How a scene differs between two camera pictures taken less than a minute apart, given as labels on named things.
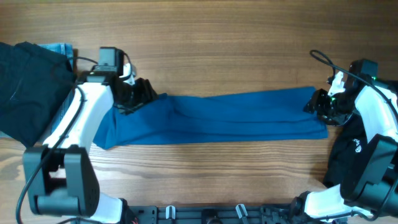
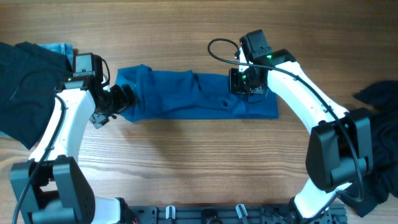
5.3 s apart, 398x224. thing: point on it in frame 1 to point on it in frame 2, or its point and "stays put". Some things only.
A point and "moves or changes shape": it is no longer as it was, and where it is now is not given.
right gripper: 324,106 to 236,81
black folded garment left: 35,86 stays put
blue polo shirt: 214,116 moves or changes shape
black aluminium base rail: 221,214 stays put
